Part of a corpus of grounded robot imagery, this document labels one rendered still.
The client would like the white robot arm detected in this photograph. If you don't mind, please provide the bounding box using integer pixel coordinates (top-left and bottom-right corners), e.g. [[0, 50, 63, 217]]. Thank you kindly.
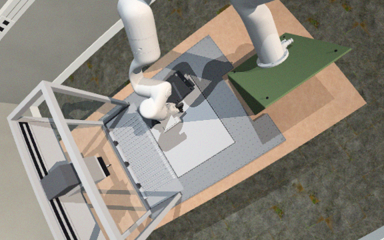
[[117, 0, 293, 133]]

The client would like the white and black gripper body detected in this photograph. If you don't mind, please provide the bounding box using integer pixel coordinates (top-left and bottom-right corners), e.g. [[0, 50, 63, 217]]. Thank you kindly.
[[170, 103, 179, 116]]

